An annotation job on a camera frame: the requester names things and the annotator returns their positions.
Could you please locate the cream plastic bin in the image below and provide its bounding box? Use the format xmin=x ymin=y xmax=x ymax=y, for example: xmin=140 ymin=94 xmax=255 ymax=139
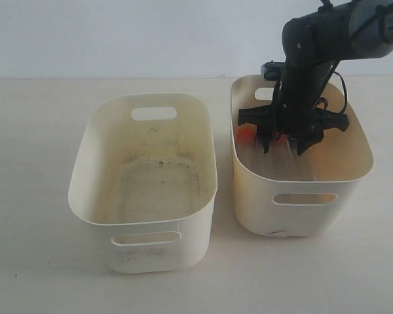
xmin=231 ymin=75 xmax=374 ymax=237
xmin=67 ymin=93 xmax=217 ymax=274

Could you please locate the orange-capped tube with label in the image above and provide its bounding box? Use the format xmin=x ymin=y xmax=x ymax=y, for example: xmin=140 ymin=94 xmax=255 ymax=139
xmin=269 ymin=137 xmax=314 ymax=181

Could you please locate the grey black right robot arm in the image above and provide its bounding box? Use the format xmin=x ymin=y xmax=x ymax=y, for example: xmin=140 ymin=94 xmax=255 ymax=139
xmin=238 ymin=1 xmax=393 ymax=155

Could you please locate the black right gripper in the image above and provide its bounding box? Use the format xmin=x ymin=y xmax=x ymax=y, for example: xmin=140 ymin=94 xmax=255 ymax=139
xmin=238 ymin=61 xmax=348 ymax=156

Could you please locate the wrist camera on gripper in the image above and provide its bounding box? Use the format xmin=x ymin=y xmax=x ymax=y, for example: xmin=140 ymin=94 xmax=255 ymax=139
xmin=261 ymin=61 xmax=285 ymax=81

